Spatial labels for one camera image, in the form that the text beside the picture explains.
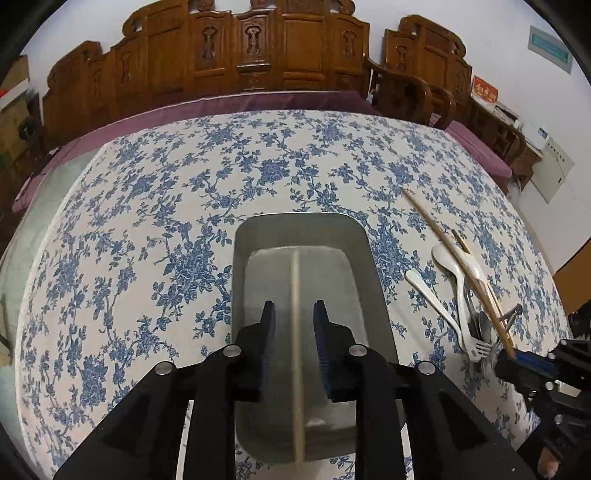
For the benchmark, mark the dark wooden chopstick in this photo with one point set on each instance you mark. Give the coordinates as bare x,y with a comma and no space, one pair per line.
461,242

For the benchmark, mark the white electrical box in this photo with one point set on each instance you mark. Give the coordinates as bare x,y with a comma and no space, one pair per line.
554,166

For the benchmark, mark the wooden armchair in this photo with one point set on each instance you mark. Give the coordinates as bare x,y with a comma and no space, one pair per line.
401,94

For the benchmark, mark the wooden side table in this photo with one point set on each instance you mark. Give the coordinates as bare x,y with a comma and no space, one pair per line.
498,129

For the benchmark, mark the brown wooden chopstick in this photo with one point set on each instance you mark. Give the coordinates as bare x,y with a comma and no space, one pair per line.
438,230

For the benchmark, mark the blue floral tablecloth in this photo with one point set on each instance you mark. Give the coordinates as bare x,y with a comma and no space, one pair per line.
161,207

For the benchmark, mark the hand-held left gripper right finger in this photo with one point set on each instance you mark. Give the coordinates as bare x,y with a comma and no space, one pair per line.
319,341

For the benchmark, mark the cardboard box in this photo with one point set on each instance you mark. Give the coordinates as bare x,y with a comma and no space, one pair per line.
16,74

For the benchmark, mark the white plastic fork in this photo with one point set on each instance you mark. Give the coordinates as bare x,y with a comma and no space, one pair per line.
463,318

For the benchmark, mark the grey metal tray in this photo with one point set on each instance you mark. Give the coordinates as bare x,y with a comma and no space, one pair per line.
268,277

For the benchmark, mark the white spoon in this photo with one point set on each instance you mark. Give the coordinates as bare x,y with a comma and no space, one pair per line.
443,256
429,295

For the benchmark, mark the carved wooden bench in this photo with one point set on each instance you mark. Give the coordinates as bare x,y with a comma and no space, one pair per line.
295,46

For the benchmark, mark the person's right hand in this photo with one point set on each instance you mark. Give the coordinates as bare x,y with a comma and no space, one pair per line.
550,466

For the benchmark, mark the metal spoon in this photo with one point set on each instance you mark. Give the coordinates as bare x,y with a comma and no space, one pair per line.
484,325

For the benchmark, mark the purple cloth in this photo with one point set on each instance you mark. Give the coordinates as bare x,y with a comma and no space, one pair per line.
277,99

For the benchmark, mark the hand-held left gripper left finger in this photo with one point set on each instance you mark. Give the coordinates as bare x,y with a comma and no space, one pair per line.
268,341

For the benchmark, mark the red wall sign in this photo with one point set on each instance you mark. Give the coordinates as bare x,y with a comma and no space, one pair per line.
485,90

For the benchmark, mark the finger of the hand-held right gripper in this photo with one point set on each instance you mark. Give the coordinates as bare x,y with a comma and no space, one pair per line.
512,373
572,349

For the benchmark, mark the green wall panel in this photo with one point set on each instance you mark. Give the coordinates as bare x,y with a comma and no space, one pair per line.
549,46

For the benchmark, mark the light wooden chopstick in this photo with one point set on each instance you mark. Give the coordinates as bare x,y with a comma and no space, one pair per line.
298,323

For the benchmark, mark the black round object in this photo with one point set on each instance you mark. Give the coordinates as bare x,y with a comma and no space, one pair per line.
28,128

